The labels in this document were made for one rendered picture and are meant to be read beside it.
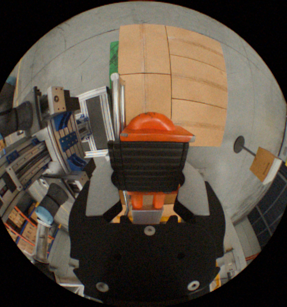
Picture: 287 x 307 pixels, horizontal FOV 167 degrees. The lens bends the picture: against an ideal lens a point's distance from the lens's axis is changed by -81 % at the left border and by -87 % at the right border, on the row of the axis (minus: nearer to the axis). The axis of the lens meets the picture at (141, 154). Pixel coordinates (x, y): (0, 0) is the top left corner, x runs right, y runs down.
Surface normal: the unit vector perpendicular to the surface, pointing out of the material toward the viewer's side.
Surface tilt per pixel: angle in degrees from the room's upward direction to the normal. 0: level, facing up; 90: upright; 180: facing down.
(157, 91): 0
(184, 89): 0
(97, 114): 0
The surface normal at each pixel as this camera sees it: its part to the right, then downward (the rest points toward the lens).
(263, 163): -1.00, -0.07
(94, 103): -0.02, 0.46
